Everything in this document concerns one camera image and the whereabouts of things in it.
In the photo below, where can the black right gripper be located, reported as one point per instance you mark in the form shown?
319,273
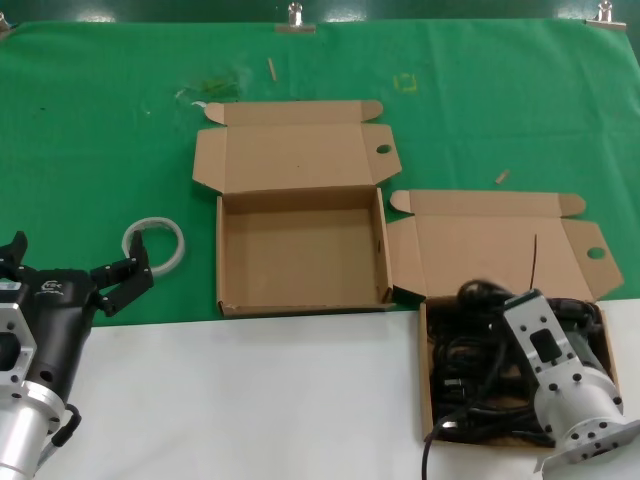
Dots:
582,340

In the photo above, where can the thin wooden stick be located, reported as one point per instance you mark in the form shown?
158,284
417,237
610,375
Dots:
272,69

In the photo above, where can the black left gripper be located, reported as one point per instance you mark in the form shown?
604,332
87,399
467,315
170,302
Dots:
60,320

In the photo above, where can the short wooden piece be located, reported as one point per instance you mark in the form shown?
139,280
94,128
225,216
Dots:
502,176

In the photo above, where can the left wrist camera silver bracket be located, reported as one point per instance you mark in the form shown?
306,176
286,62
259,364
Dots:
15,340

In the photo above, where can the green cloth table mat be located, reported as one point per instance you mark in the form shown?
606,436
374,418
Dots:
75,150

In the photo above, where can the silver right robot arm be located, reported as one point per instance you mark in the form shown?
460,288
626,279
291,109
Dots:
585,420

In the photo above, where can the wrist camera silver bracket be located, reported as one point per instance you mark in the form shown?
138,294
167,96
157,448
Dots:
15,340
540,345

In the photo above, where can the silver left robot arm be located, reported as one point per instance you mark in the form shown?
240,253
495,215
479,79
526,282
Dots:
20,440

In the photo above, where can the right wrist camera silver bracket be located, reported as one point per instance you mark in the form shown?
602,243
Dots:
540,345

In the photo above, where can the clear tape roll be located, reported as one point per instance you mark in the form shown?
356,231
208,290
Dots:
177,240

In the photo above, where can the open brown cardboard box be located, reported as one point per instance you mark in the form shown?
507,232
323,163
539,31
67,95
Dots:
475,240
300,250

